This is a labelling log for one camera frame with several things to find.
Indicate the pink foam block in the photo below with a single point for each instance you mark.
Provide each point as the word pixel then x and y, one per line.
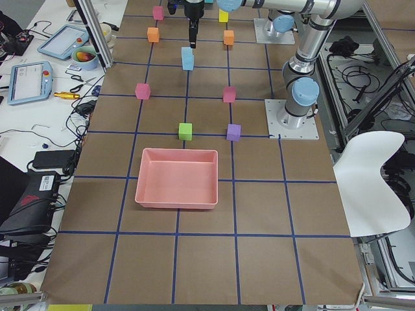
pixel 158 13
pixel 229 94
pixel 142 91

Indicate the orange foam block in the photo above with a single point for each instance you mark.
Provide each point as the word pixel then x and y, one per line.
pixel 228 37
pixel 153 34

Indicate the blue teach pendant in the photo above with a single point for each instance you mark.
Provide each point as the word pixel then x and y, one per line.
pixel 30 83
pixel 62 44

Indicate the green foam block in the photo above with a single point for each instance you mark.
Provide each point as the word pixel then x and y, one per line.
pixel 185 131

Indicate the white chair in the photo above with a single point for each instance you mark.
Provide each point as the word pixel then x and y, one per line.
pixel 370 205

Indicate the black power adapter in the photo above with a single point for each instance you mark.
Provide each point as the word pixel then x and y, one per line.
pixel 52 159

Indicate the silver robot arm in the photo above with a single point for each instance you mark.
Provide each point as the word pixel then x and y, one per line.
pixel 302 90
pixel 278 23

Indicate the scissors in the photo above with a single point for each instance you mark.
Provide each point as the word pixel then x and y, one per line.
pixel 82 83

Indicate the bowl with yellow lemon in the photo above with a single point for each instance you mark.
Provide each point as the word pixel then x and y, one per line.
pixel 108 36

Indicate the pink plastic tray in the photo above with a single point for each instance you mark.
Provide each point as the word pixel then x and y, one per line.
pixel 178 179

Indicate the blue bowl with fruit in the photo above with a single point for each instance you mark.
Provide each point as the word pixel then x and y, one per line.
pixel 85 57

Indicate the light blue foam block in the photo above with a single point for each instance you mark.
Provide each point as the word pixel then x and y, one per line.
pixel 188 64

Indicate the yellow foam block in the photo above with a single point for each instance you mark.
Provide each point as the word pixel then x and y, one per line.
pixel 223 16

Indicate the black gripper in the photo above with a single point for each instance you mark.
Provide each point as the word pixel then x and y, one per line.
pixel 194 10

